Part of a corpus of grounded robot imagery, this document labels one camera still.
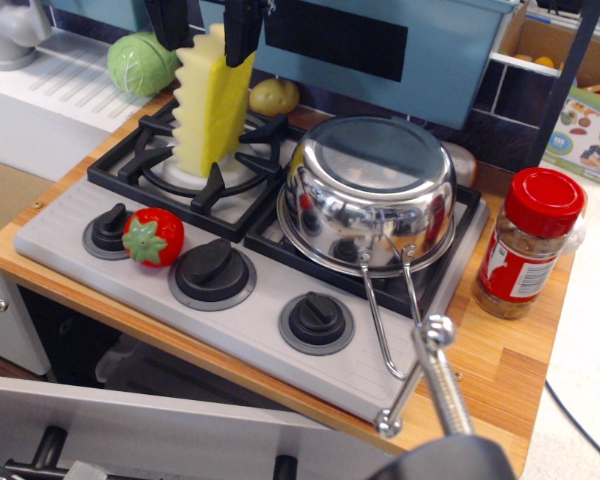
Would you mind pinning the black middle stove knob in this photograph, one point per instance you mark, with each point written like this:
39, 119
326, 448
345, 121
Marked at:
212, 277

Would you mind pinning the red-lidded spice jar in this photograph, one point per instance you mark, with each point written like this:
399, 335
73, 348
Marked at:
531, 230

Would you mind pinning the yellow serrated sponge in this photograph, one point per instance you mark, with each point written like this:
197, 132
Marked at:
212, 102

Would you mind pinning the black burner grate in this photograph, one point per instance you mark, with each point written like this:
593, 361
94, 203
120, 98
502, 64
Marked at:
241, 187
434, 284

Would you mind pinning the yellow toy potato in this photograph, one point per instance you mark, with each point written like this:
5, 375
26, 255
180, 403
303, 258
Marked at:
274, 96

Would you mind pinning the black left burner grate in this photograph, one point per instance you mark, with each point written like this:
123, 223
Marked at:
241, 187

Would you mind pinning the black left stove knob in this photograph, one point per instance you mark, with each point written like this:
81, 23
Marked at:
102, 237

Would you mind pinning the cardboard box with toys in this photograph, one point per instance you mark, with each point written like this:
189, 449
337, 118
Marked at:
534, 31

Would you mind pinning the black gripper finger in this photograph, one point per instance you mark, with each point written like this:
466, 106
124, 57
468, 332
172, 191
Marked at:
243, 21
169, 22

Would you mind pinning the black right stove knob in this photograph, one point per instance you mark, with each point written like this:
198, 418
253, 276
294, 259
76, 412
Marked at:
316, 324

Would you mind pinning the chrome metal clamp rod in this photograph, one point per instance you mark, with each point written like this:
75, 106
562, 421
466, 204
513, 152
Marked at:
431, 337

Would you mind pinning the green toy cabbage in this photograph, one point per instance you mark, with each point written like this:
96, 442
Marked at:
138, 64

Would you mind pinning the grey toy stove top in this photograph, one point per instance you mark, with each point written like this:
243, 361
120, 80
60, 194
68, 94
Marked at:
354, 379

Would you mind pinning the toy food picture box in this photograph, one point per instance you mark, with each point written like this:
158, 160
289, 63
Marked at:
574, 144

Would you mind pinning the black metal post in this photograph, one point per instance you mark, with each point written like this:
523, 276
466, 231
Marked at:
589, 19

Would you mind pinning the red toy strawberry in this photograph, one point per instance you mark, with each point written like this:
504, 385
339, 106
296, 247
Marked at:
153, 237

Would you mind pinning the grey oven door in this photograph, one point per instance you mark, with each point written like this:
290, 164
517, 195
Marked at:
158, 437

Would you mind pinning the grey toy faucet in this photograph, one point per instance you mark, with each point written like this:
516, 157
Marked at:
22, 29

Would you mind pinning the black stove knob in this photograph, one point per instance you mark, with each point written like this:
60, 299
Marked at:
316, 324
212, 277
102, 237

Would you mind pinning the upside-down stainless steel pot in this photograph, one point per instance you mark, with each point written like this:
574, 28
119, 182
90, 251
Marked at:
370, 197

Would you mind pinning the black right burner grate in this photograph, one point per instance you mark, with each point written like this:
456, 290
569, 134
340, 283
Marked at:
434, 284

